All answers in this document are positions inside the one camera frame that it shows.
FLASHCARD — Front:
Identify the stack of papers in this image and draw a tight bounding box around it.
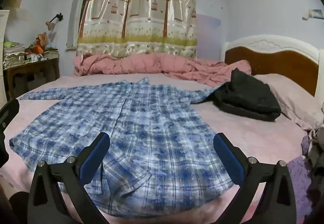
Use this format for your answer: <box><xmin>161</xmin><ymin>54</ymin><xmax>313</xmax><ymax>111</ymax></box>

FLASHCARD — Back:
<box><xmin>2</xmin><ymin>42</ymin><xmax>27</xmax><ymax>63</ymax></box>

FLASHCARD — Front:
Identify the wooden side table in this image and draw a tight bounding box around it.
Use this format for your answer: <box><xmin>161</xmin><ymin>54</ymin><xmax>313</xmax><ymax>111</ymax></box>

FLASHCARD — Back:
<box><xmin>4</xmin><ymin>49</ymin><xmax>60</xmax><ymax>99</ymax></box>

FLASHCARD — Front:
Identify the purple fluffy cloth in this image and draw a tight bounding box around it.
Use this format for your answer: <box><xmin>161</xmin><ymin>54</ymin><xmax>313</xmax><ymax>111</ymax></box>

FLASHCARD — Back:
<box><xmin>287</xmin><ymin>135</ymin><xmax>314</xmax><ymax>217</ymax></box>

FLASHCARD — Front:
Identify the tree print curtain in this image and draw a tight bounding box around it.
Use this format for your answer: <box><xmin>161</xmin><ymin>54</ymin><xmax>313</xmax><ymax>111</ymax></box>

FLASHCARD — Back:
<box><xmin>76</xmin><ymin>0</ymin><xmax>198</xmax><ymax>59</ymax></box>

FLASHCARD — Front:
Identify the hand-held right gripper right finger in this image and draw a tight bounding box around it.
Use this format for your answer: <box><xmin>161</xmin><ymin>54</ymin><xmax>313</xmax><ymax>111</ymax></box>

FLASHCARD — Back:
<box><xmin>213</xmin><ymin>133</ymin><xmax>297</xmax><ymax>224</ymax></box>

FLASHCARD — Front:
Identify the blue plaid shirt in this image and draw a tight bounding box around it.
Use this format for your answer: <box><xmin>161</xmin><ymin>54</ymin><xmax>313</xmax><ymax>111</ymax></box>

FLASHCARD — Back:
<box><xmin>10</xmin><ymin>77</ymin><xmax>234</xmax><ymax>217</ymax></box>

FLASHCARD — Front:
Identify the pink quilt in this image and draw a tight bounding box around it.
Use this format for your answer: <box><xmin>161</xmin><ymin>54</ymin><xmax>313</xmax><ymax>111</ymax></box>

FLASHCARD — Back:
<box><xmin>73</xmin><ymin>52</ymin><xmax>253</xmax><ymax>88</ymax></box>

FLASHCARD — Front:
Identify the bed with pink sheet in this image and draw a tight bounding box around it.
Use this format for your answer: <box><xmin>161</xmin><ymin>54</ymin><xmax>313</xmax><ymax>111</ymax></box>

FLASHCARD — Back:
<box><xmin>0</xmin><ymin>72</ymin><xmax>324</xmax><ymax>224</ymax></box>

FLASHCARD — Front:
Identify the grey clothes pile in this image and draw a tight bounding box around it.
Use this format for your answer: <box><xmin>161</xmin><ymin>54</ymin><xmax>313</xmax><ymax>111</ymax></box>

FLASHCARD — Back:
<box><xmin>307</xmin><ymin>125</ymin><xmax>324</xmax><ymax>177</ymax></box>

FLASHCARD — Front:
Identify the white and wooden headboard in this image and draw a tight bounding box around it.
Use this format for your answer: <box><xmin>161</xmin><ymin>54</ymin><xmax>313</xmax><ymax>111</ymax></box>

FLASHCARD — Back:
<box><xmin>221</xmin><ymin>35</ymin><xmax>321</xmax><ymax>98</ymax></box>

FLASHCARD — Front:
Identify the wall sticker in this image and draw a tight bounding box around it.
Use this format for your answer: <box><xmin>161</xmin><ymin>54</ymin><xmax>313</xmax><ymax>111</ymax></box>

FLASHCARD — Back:
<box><xmin>302</xmin><ymin>9</ymin><xmax>324</xmax><ymax>21</ymax></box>

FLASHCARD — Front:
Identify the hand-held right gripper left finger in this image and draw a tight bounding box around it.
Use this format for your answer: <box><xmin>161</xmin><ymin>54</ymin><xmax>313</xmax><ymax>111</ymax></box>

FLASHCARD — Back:
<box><xmin>27</xmin><ymin>132</ymin><xmax>111</xmax><ymax>224</ymax></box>

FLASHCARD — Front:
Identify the black quilted jacket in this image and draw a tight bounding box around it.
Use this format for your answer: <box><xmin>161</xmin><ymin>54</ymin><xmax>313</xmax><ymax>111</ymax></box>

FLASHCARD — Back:
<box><xmin>213</xmin><ymin>68</ymin><xmax>282</xmax><ymax>122</ymax></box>

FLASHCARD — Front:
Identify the orange stuffed toy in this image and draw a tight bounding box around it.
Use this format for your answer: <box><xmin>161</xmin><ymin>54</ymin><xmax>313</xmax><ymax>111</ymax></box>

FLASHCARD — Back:
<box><xmin>30</xmin><ymin>32</ymin><xmax>50</xmax><ymax>55</ymax></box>

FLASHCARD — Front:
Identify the pink pillow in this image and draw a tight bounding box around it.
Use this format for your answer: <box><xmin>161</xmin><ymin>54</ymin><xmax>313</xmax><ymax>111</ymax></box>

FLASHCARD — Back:
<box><xmin>253</xmin><ymin>73</ymin><xmax>324</xmax><ymax>131</ymax></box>

